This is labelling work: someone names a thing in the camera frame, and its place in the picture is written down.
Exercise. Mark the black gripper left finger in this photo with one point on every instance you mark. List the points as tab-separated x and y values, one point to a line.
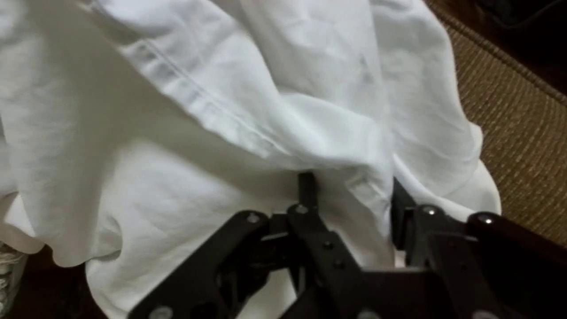
320	249

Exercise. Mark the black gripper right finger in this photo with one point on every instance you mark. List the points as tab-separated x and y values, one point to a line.
449	259

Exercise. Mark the white cloth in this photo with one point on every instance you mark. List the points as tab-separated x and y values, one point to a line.
207	118

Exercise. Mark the wavy patterned pillow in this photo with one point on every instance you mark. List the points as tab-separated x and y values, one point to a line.
12	277

